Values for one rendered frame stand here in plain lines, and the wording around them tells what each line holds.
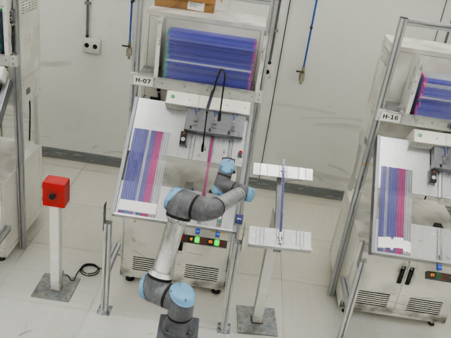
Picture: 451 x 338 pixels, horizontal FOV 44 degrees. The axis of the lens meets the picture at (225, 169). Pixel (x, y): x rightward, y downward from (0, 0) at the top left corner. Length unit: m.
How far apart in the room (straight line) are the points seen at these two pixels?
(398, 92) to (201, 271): 1.66
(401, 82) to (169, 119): 1.39
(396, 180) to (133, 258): 1.70
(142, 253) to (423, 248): 1.70
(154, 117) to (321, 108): 1.98
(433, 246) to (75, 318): 2.11
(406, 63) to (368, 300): 1.51
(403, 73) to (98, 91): 2.67
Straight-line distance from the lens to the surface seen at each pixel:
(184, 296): 2.48
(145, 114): 3.27
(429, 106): 3.35
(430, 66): 3.48
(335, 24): 4.67
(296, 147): 4.96
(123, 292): 3.71
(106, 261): 3.33
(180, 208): 2.44
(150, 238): 3.53
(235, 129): 3.16
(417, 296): 3.81
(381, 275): 3.66
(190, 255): 3.55
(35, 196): 4.24
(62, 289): 3.73
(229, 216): 3.08
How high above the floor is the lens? 2.35
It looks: 26 degrees down
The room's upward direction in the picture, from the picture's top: 8 degrees clockwise
